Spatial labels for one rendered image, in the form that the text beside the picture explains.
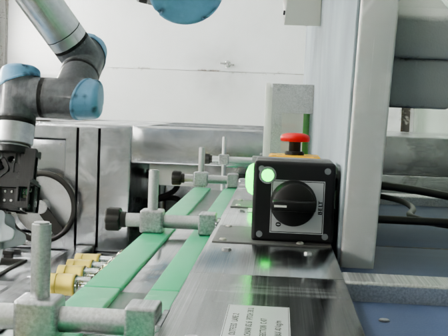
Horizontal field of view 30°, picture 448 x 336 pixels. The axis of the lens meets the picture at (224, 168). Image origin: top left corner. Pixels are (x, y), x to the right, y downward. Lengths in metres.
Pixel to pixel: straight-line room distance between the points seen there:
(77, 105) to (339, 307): 1.03
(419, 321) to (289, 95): 1.00
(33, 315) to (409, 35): 0.43
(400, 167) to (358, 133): 1.67
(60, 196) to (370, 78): 1.82
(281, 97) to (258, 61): 3.57
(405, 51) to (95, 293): 0.35
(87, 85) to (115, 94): 3.72
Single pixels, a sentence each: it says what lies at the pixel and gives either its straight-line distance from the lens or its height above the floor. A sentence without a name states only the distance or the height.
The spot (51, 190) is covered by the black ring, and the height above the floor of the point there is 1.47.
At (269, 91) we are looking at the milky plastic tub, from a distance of 1.59.
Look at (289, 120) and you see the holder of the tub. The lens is 1.60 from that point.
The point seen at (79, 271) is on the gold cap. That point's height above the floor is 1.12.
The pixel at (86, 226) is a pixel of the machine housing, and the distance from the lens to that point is 2.49.
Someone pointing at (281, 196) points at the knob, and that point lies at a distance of 0.79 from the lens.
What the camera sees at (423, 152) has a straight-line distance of 2.44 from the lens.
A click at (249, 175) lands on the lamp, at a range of 1.12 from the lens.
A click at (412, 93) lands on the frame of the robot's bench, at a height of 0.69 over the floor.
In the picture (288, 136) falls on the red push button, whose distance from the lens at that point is 1.12.
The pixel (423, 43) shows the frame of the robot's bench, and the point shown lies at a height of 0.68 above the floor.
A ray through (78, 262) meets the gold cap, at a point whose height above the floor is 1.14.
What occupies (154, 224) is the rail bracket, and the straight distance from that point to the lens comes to 0.97.
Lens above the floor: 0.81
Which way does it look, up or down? 4 degrees up
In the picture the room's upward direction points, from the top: 88 degrees counter-clockwise
